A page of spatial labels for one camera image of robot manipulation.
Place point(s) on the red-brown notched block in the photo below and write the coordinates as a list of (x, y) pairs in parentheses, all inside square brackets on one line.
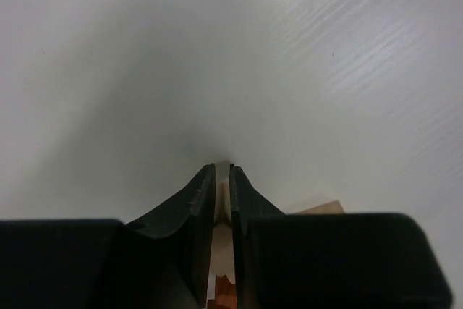
[(222, 293)]

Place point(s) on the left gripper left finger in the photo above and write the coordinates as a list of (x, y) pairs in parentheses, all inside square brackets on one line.
[(178, 237)]

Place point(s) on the light long wood block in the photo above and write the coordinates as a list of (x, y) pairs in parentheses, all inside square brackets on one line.
[(222, 254)]

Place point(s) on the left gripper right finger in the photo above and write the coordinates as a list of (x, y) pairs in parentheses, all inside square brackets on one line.
[(260, 245)]

